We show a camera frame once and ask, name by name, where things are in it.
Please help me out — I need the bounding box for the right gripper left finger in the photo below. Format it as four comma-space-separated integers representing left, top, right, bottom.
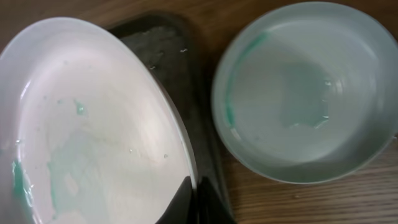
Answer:
156, 176, 195, 224

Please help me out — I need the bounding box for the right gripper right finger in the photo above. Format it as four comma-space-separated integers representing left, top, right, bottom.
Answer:
198, 177, 236, 224

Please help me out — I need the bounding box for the white plate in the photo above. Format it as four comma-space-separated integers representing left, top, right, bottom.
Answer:
1, 17, 197, 223

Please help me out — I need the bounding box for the pale blue plate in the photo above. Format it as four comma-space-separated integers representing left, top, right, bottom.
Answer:
211, 2, 397, 184

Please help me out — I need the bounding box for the large dark serving tray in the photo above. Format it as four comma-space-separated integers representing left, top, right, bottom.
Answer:
107, 14, 237, 224

